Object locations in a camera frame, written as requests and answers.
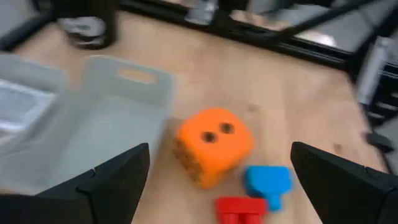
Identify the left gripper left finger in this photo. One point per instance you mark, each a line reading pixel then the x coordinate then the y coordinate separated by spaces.
pixel 87 202

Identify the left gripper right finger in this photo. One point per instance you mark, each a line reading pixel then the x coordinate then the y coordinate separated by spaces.
pixel 351 199

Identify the light blue T-shaped block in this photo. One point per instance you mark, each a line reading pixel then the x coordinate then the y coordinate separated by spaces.
pixel 267 182

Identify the red building block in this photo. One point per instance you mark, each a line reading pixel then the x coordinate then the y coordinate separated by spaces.
pixel 239 208

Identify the black cup with white logo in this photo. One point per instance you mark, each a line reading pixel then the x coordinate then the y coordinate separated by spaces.
pixel 110 25

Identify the large grey plastic bin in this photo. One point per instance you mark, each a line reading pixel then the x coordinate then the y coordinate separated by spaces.
pixel 118 124

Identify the orange foam die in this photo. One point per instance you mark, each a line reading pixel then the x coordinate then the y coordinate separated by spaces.
pixel 217 155

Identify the small grey plastic bin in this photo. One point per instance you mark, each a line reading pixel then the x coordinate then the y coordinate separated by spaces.
pixel 28 71

